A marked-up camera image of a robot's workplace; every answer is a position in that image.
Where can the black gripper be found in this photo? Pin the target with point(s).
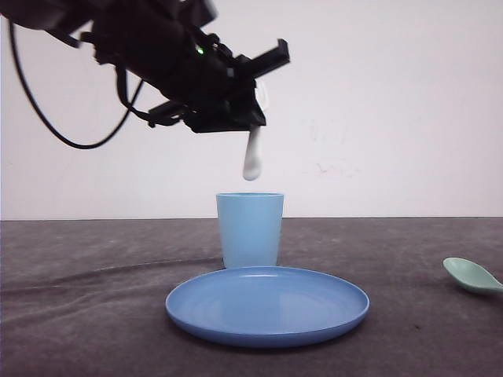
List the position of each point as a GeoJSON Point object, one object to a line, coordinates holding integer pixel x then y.
{"type": "Point", "coordinates": [218, 93]}

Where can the white plastic fork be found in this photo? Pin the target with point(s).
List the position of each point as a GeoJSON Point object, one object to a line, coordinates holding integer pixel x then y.
{"type": "Point", "coordinates": [252, 167]}

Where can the light blue plastic cup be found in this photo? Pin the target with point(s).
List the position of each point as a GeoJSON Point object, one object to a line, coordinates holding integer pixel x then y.
{"type": "Point", "coordinates": [250, 227]}

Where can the mint green plastic spoon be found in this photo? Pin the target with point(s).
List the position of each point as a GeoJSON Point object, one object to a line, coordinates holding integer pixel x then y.
{"type": "Point", "coordinates": [472, 276]}

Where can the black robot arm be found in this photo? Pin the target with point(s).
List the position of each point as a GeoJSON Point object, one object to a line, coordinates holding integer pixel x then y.
{"type": "Point", "coordinates": [152, 39]}

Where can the blue plastic plate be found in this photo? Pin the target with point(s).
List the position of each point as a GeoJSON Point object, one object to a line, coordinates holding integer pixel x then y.
{"type": "Point", "coordinates": [267, 307]}

